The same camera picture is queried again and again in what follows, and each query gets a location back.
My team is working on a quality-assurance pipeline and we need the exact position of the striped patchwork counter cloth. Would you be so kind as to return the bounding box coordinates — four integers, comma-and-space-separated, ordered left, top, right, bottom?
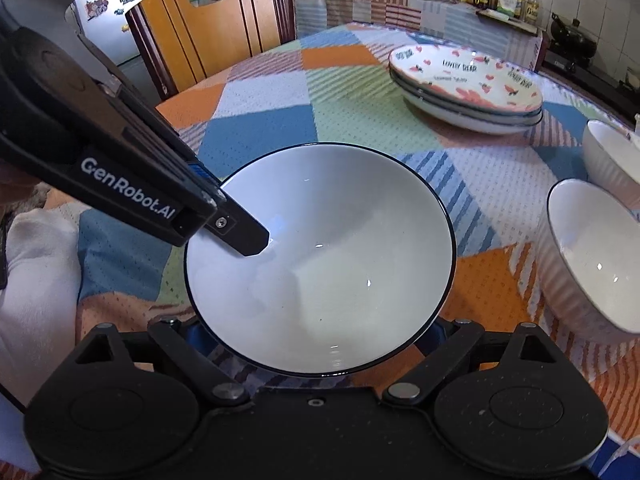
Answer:
291, 0, 547, 72

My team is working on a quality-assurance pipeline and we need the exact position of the white bowl dark rim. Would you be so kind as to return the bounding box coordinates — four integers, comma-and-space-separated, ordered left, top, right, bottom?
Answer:
537, 178, 640, 345
183, 143, 457, 378
582, 118, 640, 197

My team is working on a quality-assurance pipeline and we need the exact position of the strawberry pattern plate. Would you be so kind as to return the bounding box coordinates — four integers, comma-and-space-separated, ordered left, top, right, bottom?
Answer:
388, 43, 545, 112

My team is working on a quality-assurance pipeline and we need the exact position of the white fridge with stickers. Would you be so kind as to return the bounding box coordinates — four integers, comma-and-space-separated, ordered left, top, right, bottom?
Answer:
74, 0, 174, 67

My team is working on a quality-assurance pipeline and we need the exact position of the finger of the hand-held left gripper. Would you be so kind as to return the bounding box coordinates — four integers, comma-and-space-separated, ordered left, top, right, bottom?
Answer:
106, 76, 229, 207
201, 199, 272, 257

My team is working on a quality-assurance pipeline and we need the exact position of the wooden chair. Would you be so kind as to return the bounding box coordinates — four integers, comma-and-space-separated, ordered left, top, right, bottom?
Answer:
124, 0, 297, 102

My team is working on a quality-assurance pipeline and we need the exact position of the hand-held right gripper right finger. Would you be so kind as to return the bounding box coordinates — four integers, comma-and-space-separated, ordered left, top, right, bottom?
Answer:
382, 318, 557, 405

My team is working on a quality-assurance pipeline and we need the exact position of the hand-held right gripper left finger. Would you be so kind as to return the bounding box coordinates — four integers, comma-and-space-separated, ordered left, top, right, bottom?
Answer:
74, 318, 252, 407

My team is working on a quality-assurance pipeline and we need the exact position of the cutting board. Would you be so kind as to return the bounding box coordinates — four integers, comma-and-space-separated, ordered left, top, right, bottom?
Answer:
476, 7, 545, 37

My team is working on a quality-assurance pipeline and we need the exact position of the black gas stove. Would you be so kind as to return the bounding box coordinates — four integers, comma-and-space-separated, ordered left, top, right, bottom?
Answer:
542, 47, 628, 93

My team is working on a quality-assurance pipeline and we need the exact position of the large white plate black rim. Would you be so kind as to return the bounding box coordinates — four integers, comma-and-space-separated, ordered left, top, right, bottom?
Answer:
407, 91, 544, 135

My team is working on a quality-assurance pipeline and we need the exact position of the colourful checked tablecloth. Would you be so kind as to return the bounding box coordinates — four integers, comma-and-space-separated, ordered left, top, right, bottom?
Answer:
0, 22, 640, 463

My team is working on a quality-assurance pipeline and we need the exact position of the white cloth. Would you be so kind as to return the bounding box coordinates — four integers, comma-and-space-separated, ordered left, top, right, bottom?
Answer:
0, 209, 83, 401

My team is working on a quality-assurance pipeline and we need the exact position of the black wok with lid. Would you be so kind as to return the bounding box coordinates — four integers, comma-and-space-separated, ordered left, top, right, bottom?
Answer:
549, 12, 599, 59

